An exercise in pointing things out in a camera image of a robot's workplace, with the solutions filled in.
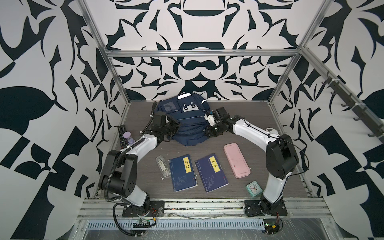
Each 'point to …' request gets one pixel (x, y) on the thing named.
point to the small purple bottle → (127, 134)
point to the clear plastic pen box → (163, 166)
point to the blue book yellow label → (182, 173)
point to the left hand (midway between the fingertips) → (183, 118)
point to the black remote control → (123, 141)
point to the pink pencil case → (236, 160)
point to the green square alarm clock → (254, 188)
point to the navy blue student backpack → (190, 109)
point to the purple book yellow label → (211, 172)
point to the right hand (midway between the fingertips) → (204, 132)
